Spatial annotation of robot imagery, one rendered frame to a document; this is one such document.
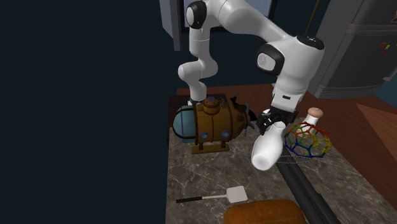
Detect white vase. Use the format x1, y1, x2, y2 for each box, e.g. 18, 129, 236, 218
251, 121, 286, 172

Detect white bottle with tan cap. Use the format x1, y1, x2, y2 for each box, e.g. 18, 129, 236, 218
296, 107, 324, 135

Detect brown submarine model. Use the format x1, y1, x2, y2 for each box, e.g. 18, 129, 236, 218
172, 95, 257, 155

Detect long black bar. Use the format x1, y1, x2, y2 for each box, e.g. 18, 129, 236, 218
275, 147, 342, 224

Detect orange bread loaf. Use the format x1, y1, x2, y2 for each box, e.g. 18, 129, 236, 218
223, 199, 308, 224

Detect thin brown pole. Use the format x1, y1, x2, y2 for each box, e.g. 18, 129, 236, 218
305, 0, 321, 37

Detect grey refrigerator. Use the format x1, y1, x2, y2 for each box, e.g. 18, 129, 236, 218
308, 0, 397, 100

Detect rainbow wire ball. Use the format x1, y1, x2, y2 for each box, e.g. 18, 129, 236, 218
284, 122, 332, 159

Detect white spatula with black handle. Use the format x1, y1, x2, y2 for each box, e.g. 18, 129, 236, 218
175, 185, 249, 204

